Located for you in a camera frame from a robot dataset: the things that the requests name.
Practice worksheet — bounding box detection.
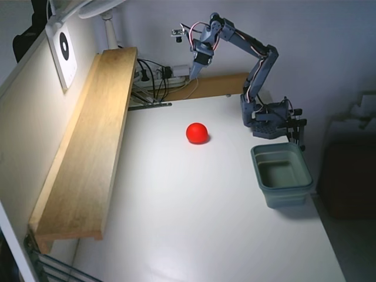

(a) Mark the grey blue gripper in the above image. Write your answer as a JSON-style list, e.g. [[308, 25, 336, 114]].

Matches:
[[189, 25, 220, 80]]

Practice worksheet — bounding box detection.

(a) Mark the red ball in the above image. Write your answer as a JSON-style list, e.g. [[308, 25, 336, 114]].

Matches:
[[185, 122, 210, 145]]

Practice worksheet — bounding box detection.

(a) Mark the grey collapsible container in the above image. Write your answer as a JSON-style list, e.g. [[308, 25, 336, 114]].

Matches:
[[250, 143, 314, 210]]

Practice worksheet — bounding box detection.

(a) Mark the white power strip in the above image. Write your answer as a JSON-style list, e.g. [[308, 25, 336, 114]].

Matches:
[[133, 75, 189, 89]]

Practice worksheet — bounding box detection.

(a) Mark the white desk lamp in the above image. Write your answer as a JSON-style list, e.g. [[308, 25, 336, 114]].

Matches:
[[46, 0, 127, 49]]

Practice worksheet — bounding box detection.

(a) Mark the black table clamp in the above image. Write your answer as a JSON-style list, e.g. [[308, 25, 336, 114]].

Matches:
[[286, 108, 308, 152]]

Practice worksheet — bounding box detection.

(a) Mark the white panel with black circle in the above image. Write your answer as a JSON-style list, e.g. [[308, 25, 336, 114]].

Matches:
[[45, 22, 79, 95]]

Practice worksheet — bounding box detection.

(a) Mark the long wooden shelf board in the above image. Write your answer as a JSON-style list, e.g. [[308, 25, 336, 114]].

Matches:
[[28, 46, 139, 255]]

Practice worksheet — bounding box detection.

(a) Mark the thin white cable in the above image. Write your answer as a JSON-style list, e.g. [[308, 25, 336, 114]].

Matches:
[[183, 73, 200, 99]]

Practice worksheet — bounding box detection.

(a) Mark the wooden back rail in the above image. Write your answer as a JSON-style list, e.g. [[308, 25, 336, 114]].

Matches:
[[164, 73, 250, 102]]

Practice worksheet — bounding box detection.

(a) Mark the metal shelf bracket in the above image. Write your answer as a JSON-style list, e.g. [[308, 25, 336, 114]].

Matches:
[[127, 88, 173, 111]]

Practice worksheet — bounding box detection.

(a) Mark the metal rack frame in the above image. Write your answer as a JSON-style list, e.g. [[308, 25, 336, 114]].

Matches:
[[23, 231, 103, 282]]

